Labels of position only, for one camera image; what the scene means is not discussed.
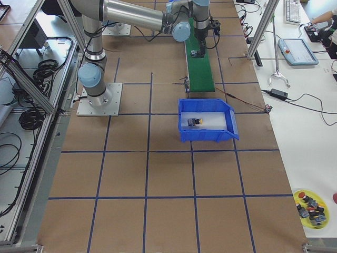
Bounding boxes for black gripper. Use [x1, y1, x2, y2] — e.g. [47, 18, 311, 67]
[195, 28, 209, 57]

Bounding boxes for red push button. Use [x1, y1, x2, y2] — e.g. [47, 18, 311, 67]
[191, 50, 200, 58]

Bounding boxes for yellow push button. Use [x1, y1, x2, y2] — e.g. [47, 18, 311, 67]
[187, 118, 203, 127]

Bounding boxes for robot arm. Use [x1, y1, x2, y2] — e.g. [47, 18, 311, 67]
[72, 1, 212, 109]

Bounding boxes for yellow plate of buttons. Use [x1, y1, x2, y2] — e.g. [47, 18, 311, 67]
[293, 189, 330, 229]

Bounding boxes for green conveyor belt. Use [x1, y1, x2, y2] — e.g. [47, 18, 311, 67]
[184, 18, 215, 93]

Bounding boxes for blue bin right side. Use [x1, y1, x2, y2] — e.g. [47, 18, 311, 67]
[178, 99, 240, 142]

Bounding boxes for white foam pad right bin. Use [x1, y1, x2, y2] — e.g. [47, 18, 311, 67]
[180, 112, 227, 130]

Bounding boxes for black power adapter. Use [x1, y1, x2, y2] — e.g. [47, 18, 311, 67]
[269, 89, 288, 101]

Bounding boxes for teach pendant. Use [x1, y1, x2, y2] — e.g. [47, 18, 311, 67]
[277, 38, 319, 66]

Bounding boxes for white keyboard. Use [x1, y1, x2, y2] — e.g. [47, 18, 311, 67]
[283, 0, 301, 25]

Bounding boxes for aluminium frame post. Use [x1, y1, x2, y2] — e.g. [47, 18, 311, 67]
[246, 0, 279, 60]

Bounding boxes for red black conveyor wires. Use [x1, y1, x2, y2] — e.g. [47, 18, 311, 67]
[215, 87, 273, 114]

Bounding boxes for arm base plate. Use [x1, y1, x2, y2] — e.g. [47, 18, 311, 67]
[77, 83, 123, 116]
[102, 23, 131, 37]

